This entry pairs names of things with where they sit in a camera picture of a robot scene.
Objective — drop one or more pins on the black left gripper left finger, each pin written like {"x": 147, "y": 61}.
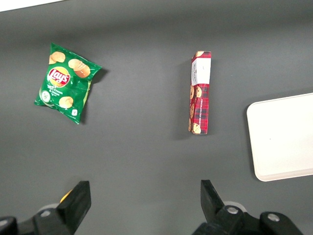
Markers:
{"x": 73, "y": 208}

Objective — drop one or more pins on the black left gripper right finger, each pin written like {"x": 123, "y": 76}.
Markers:
{"x": 212, "y": 203}

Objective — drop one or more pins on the red tartan cookie box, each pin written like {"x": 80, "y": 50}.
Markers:
{"x": 200, "y": 98}

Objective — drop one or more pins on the white plastic tray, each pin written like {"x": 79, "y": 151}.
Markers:
{"x": 281, "y": 137}

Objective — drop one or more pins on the green Lay's chip bag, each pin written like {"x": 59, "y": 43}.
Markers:
{"x": 64, "y": 83}

